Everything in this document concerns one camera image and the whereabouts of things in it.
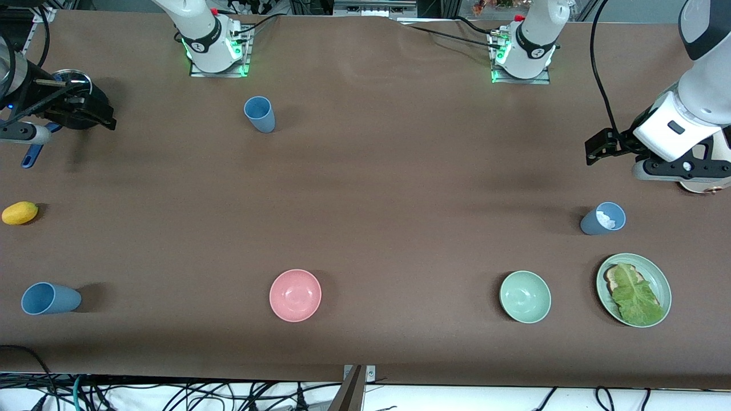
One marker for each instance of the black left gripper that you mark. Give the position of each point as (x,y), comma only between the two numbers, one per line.
(621,141)

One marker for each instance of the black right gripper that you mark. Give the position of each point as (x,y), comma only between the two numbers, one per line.
(73,106)

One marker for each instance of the white paper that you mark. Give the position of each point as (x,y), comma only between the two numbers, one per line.
(606,220)

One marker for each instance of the blue plastic cup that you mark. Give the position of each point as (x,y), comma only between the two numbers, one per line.
(591,224)
(51,298)
(260,115)

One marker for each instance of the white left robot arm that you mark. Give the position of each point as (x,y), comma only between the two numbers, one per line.
(702,85)

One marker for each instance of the glass lid with blue knob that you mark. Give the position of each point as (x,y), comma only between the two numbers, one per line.
(80,76)

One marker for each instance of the yellow lemon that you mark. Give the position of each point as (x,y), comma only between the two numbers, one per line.
(20,213)

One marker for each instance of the slice of bread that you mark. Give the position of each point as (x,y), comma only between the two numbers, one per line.
(613,278)

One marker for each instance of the light green plate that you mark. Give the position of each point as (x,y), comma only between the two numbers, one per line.
(659,279)

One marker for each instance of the green lettuce leaf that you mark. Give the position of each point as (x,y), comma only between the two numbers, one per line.
(637,299)

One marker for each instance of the light green bowl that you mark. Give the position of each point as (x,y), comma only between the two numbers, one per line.
(525,297)

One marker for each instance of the pink bowl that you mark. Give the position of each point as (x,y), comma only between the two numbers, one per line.
(295,295)

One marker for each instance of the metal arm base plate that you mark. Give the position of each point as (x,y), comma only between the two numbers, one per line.
(246,57)
(542,80)

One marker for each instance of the silver aluminium frame rail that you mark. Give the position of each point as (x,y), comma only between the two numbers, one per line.
(374,7)

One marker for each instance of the metal table edge bracket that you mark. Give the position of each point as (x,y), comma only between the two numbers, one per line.
(370,374)

